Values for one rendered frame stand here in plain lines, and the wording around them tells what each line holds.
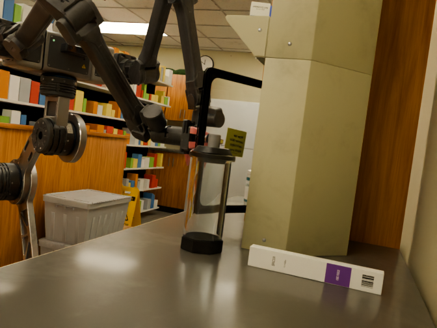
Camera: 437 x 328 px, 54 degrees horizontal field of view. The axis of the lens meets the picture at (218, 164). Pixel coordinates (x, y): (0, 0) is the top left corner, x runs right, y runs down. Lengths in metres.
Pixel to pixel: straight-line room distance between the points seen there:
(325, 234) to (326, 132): 0.26
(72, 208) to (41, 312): 2.59
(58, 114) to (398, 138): 1.22
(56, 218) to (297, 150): 2.51
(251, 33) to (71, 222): 2.41
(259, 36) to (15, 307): 0.78
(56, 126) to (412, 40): 1.27
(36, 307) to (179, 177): 5.97
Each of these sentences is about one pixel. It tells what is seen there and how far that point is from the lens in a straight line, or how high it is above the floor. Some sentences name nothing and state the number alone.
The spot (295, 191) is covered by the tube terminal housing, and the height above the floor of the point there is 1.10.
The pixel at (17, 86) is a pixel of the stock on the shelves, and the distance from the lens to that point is 3.92.
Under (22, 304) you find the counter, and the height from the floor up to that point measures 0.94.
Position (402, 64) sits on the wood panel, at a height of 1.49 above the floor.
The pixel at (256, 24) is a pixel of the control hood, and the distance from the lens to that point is 1.10.
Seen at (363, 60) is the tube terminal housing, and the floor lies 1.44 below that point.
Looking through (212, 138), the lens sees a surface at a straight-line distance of 0.98.
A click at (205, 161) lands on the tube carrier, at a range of 0.95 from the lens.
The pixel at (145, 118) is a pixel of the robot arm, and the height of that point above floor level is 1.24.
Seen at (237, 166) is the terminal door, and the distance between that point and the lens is 1.25.
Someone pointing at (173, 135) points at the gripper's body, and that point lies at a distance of 1.28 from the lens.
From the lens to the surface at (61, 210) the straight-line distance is 3.28.
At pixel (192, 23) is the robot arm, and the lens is 1.58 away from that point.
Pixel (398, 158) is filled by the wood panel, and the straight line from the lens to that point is 1.40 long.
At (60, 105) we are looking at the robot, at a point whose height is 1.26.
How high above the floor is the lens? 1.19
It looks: 3 degrees down
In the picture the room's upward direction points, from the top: 7 degrees clockwise
